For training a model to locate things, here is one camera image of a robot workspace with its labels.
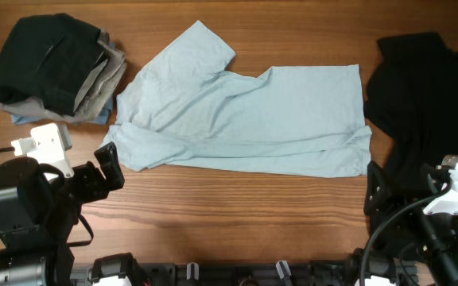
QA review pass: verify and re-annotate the light blue t-shirt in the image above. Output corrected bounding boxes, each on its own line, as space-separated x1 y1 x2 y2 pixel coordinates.
103 21 371 178

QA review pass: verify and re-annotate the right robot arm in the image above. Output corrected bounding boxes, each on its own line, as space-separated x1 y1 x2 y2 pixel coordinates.
345 155 458 285

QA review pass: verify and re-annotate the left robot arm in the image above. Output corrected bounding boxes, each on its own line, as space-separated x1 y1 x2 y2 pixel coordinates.
0 143 153 286

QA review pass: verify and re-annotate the folded blue garment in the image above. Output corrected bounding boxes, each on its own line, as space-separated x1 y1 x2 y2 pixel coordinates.
10 99 114 125

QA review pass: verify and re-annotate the folded grey garment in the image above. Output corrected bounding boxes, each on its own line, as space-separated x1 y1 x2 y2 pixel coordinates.
0 30 126 124

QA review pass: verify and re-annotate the black t-shirt on table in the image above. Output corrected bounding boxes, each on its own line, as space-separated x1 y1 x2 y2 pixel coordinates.
364 33 458 188

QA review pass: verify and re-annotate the folded black garment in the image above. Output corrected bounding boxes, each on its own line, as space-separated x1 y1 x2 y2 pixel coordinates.
0 14 105 115

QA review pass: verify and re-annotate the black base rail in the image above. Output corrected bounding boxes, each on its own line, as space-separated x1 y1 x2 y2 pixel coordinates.
64 260 419 286

